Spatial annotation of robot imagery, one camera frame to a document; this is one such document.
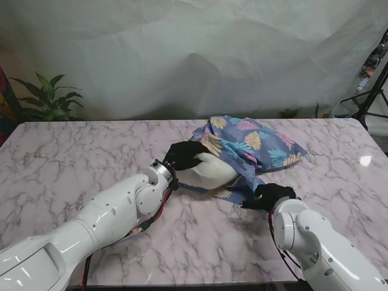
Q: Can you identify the red black left arm cable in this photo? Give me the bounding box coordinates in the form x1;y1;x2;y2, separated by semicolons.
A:
80;165;179;289

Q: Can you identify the large green leafy plant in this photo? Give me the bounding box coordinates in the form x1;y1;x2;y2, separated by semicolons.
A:
8;71;85;122

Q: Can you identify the colourful painted panel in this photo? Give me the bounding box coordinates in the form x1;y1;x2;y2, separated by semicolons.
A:
0;66;22;143

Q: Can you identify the red black right arm cable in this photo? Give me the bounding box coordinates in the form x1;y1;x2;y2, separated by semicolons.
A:
267;209;306;281

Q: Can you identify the white backdrop cloth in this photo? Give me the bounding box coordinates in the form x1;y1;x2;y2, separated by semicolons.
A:
0;0;388;121

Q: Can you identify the red black arm cable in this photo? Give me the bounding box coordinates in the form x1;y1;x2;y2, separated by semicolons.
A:
267;209;306;281
80;165;179;289

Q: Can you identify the small green bushy plant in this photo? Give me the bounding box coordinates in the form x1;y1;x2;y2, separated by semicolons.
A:
278;107;303;119

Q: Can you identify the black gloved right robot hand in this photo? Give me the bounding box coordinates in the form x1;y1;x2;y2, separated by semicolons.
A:
241;183;297;212

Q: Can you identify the black tripod stand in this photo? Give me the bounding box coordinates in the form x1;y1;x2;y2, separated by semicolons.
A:
341;54;388;131

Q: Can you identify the white pillow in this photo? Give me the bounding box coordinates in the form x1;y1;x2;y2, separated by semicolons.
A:
177;151;239;190

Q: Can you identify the blue floral pillowcase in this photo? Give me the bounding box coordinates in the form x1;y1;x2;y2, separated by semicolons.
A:
177;115;309;204

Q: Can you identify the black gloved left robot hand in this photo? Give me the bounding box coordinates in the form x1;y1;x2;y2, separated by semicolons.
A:
162;141;210;172

